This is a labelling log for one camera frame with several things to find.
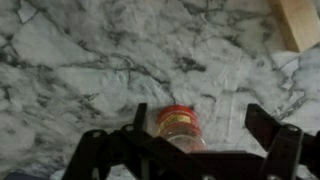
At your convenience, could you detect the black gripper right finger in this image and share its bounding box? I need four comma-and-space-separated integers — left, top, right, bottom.
244, 103, 320, 180

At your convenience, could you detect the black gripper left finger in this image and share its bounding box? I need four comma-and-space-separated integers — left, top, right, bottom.
61, 102, 188, 180

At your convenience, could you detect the small jar with orange lid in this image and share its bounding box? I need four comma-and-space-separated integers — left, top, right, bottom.
154, 104, 209, 155

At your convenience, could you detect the wooden block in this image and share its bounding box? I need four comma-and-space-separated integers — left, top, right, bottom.
267, 0, 320, 53

